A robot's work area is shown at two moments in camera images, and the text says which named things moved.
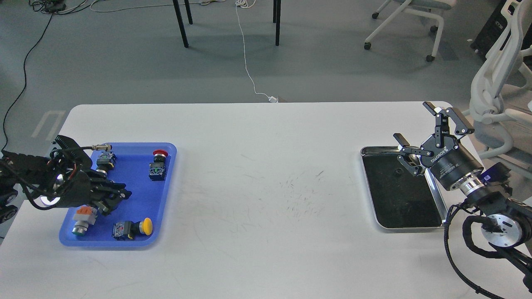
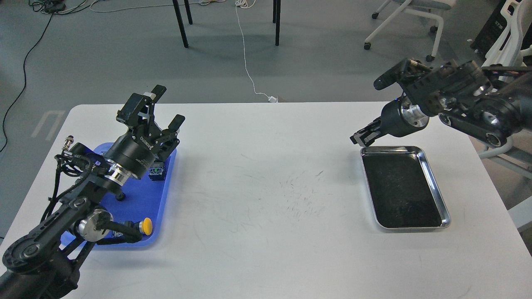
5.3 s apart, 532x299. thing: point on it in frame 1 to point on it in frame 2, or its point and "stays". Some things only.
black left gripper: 77,188 to 135,152
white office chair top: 435,8 stays
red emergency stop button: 158,168 stays
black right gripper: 449,162 to 399,117
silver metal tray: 401,200 stays
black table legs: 277,10 stays
